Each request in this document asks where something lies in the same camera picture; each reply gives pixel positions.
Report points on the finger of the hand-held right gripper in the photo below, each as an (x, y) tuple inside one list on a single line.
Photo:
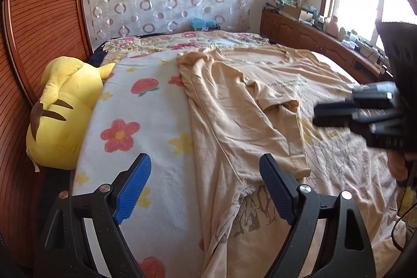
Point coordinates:
[(332, 115), (374, 95)]

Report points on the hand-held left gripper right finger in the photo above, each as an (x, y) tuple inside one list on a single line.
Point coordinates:
[(275, 186)]

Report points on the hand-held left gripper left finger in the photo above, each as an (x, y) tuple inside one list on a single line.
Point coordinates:
[(135, 186)]

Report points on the beige t-shirt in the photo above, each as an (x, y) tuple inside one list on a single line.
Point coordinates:
[(221, 108)]

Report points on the person's right forearm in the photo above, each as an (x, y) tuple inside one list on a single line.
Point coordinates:
[(402, 56)]

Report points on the person's right hand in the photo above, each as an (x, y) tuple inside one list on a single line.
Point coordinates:
[(398, 167)]

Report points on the white flower print sheet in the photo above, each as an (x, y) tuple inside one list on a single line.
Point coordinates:
[(156, 121)]

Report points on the white jar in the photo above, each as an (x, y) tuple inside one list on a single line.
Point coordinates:
[(332, 26)]

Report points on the wooden cabinet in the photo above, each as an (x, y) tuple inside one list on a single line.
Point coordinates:
[(309, 37)]

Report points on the yellow plush toy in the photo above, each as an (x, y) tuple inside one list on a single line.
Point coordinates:
[(62, 121)]

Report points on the cardboard box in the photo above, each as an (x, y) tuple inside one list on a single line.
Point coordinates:
[(298, 13)]

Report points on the stack of folded cloths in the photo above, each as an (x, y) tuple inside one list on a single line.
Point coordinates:
[(277, 1)]

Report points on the dark blue blanket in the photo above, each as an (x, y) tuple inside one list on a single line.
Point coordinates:
[(97, 53)]

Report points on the floral blanket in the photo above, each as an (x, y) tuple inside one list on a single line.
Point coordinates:
[(208, 40)]

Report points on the blue box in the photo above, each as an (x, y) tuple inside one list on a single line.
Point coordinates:
[(202, 24)]

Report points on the wooden slatted wardrobe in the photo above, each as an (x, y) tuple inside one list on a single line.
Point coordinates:
[(32, 20)]

